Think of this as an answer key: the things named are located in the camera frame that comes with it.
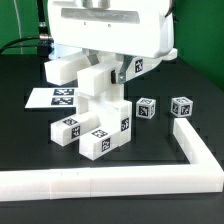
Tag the white tagged cube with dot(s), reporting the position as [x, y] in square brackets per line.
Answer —
[181, 106]
[145, 108]

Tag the white U-shaped frame fence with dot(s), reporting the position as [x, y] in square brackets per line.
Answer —
[201, 174]

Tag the white tag sheet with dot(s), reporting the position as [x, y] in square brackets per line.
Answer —
[51, 98]

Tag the white chair seat part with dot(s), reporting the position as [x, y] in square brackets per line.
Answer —
[112, 109]

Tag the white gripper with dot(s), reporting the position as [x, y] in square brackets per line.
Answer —
[130, 27]

